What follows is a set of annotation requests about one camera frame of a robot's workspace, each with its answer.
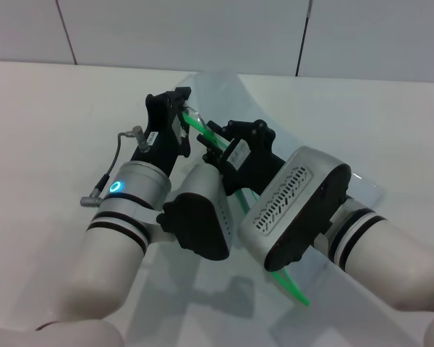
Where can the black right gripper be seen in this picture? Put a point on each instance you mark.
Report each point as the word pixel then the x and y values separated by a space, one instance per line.
pixel 257 159

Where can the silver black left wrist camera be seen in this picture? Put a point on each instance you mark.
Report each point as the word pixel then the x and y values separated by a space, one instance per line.
pixel 199 224

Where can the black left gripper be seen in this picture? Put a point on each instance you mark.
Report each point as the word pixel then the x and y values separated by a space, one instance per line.
pixel 159 137

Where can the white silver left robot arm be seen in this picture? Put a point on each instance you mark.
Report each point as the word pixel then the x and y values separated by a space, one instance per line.
pixel 105 253

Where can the clear green zip document bag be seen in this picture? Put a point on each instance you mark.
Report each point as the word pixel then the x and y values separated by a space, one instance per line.
pixel 238 97

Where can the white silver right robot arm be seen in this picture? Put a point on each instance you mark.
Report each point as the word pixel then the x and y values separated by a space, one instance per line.
pixel 379 260

